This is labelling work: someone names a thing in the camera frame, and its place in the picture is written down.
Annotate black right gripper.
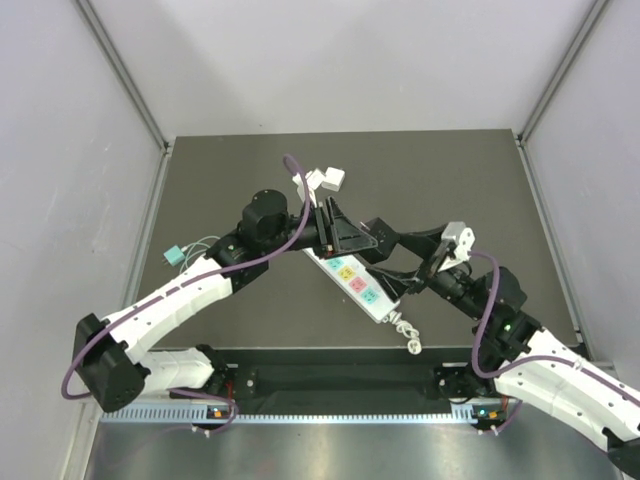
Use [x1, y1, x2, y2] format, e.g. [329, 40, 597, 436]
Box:
[366, 224, 486, 321]

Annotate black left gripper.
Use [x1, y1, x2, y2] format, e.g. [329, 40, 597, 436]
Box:
[263, 196, 376, 260]

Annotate black power plug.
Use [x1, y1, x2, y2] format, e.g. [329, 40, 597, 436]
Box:
[361, 217, 400, 264]

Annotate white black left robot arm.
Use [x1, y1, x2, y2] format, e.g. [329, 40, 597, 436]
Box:
[74, 190, 378, 413]

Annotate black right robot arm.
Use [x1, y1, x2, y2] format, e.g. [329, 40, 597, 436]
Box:
[363, 218, 639, 478]

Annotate teal plug adapter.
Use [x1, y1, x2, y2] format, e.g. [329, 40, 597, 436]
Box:
[163, 245, 185, 267]

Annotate white multicolour power strip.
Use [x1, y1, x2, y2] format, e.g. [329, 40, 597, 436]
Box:
[304, 249, 399, 323]

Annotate white cube charger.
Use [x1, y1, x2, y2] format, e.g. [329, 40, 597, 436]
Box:
[321, 167, 346, 192]

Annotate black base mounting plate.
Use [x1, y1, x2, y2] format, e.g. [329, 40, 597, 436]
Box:
[215, 347, 495, 400]

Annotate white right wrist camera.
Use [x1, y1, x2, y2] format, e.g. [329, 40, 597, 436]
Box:
[441, 221, 475, 264]

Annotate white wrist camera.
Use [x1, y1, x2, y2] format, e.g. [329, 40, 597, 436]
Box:
[292, 169, 325, 207]
[441, 221, 475, 264]

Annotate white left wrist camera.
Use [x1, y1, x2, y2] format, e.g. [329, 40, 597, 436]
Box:
[292, 169, 325, 207]

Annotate white coiled power cord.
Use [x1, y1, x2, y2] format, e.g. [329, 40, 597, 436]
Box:
[383, 310, 424, 357]

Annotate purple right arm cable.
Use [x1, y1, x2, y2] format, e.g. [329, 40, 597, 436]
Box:
[469, 249, 640, 401]

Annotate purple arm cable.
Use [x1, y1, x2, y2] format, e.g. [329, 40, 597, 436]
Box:
[59, 153, 321, 400]
[469, 249, 640, 401]

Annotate thin teal white cable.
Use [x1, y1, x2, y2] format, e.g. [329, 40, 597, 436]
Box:
[182, 235, 221, 269]

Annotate grey slotted cable duct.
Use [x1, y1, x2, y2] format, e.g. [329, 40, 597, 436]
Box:
[102, 399, 506, 425]

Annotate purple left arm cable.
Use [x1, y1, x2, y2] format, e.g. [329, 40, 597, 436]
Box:
[59, 153, 321, 400]

